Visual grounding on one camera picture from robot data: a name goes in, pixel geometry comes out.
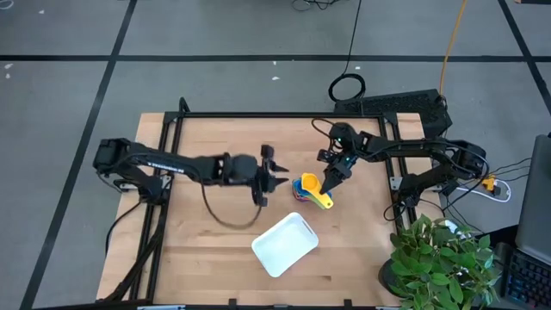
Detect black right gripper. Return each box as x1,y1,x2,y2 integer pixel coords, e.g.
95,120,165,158
317,147,360,195

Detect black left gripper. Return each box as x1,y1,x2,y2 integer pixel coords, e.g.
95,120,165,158
251,144,291,208

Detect yellow plastic measuring cup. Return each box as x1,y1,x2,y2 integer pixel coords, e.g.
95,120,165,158
300,171,335,211

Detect colourful measuring cups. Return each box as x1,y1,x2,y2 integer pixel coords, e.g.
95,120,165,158
300,189,331,210

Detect white plastic basket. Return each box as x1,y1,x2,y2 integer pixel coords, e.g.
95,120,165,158
251,211,320,278

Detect black plant pot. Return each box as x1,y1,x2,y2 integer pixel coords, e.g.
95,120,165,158
377,257,399,295

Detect green leafy plant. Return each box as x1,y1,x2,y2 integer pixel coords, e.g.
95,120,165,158
387,214,505,310

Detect orange power plug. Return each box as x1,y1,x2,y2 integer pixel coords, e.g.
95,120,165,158
480,174,499,194

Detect grey laptop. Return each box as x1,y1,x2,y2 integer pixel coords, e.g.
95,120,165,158
515,133,551,264

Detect black backlit keyboard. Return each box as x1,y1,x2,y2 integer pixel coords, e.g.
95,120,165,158
505,249,551,309

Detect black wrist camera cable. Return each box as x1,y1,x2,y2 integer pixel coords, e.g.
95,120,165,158
198,178,264,231
311,118,342,144

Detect black aluminium table frame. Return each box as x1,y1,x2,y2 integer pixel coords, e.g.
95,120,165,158
32,96,421,310

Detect black arm base cable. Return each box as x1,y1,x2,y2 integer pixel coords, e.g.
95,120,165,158
381,195,447,223
104,200,145,259

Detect black coiled floor cable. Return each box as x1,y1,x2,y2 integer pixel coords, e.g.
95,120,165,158
327,0,367,103

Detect black cable bundle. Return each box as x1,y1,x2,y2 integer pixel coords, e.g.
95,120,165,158
102,206,169,302

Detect white power cable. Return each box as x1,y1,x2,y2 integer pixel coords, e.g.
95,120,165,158
454,179,512,204

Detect black cable tangle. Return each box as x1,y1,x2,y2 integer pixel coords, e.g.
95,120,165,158
291,0,345,12

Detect yellow floor cable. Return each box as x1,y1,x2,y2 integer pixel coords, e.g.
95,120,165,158
438,0,469,96

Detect thin black cable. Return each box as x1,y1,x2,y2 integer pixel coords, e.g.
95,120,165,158
494,164,531,182
490,157,533,176

